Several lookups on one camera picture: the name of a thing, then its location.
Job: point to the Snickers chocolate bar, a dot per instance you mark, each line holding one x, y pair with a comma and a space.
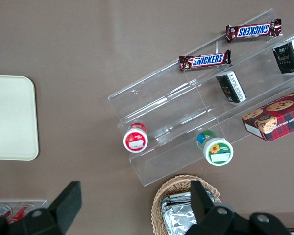
253, 30
205, 60

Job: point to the red-lidded white cup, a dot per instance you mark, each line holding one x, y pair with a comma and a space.
135, 140

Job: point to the oval light wicker basket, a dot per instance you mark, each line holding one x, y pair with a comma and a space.
158, 195

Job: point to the beige plastic tray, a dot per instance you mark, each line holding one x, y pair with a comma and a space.
12, 117

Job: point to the small black carton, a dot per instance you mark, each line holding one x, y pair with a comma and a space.
287, 57
231, 86

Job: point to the red cola bottle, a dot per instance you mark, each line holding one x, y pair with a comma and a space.
20, 213
0, 211

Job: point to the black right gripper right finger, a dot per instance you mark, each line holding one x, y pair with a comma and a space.
205, 213

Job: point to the clear acrylic bottle rack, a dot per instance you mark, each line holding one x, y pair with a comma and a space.
39, 203

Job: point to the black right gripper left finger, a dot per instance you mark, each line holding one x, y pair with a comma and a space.
63, 208

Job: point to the silver foil pouch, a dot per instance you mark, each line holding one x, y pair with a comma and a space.
178, 198
178, 220

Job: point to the clear acrylic stepped shelf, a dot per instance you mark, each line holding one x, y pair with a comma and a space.
166, 98

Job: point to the red tartan cookie box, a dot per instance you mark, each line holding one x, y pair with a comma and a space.
274, 120

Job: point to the green-lidded white cup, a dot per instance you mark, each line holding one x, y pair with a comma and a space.
216, 150

